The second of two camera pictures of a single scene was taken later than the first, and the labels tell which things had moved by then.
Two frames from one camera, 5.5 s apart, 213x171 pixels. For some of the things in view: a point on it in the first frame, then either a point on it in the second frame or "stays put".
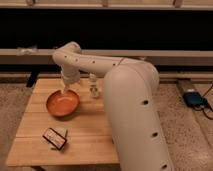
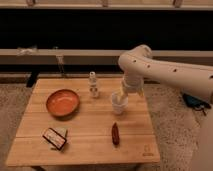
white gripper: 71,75 → 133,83
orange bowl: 63,105 stays put
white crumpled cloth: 26,51 stays put
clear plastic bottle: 94,92 stays put
